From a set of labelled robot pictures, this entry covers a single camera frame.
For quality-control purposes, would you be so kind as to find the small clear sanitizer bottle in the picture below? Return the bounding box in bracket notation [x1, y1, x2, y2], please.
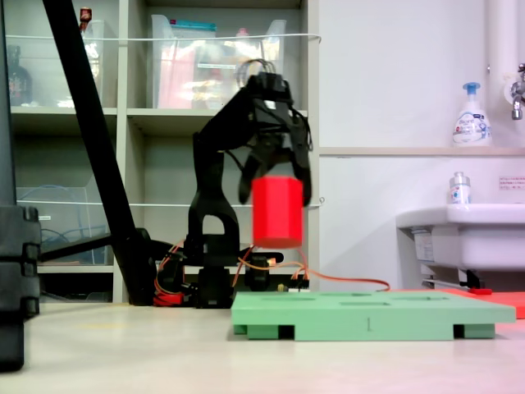
[449, 171, 472, 205]

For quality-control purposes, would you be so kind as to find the notched black stack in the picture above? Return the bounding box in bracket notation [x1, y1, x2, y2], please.
[0, 204, 42, 373]

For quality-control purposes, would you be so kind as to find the red printed base clamp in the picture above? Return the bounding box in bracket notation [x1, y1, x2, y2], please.
[153, 290, 185, 308]

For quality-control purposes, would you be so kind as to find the small circuit board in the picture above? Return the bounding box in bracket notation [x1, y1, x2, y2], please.
[277, 274, 312, 294]

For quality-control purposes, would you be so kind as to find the brown bottle with red cap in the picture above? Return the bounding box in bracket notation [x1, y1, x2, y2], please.
[78, 7, 94, 36]

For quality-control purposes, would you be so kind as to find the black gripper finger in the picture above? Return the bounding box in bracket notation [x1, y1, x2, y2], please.
[239, 142, 284, 205]
[286, 118, 313, 206]

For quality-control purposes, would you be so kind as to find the dark round glass bottle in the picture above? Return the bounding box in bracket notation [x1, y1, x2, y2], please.
[6, 44, 34, 108]

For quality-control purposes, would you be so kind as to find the thick black tripod leg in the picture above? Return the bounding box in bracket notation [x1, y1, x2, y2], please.
[42, 0, 159, 307]

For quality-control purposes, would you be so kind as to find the teal header plastic pouch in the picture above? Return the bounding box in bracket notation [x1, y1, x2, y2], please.
[171, 19, 217, 39]

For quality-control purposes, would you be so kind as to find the white sink basin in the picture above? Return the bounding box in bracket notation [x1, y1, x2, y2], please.
[395, 204, 525, 272]

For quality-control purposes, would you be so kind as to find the thin black wire loop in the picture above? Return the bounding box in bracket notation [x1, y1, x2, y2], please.
[235, 58, 276, 83]

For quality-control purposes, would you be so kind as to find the long orange wire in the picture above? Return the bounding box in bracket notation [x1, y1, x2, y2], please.
[301, 268, 391, 293]

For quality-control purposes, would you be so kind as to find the black clamp knob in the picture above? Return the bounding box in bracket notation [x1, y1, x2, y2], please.
[244, 253, 285, 293]

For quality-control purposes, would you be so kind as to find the large clear storage bin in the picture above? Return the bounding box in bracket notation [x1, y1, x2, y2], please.
[150, 14, 288, 111]

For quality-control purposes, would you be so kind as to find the red eight-sided block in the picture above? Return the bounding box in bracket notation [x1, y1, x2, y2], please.
[251, 175, 304, 250]

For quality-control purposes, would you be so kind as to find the white shelf guard wire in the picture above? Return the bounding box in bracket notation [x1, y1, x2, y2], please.
[16, 196, 326, 208]
[6, 33, 322, 43]

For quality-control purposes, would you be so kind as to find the metal water tap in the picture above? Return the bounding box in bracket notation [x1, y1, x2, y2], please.
[503, 63, 525, 121]

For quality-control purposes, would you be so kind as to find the white pump soap bottle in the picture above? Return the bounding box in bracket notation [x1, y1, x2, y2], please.
[452, 81, 493, 148]

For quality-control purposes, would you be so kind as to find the green shape sorting board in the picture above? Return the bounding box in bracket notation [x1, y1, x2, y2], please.
[231, 290, 517, 342]

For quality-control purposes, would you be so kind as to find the small orange foam slab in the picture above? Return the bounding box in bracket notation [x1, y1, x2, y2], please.
[389, 288, 525, 320]

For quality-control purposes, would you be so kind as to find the dark grey upright panel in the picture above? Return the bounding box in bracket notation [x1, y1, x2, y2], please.
[0, 0, 17, 206]

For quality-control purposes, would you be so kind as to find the clear bin with blue cable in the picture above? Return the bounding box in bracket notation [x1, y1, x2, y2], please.
[16, 186, 115, 267]

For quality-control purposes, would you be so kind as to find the grey shelf unit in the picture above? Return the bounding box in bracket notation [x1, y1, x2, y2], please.
[0, 0, 321, 305]

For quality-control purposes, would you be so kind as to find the narrow clear storage bin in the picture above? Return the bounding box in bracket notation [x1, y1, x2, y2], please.
[80, 19, 108, 108]

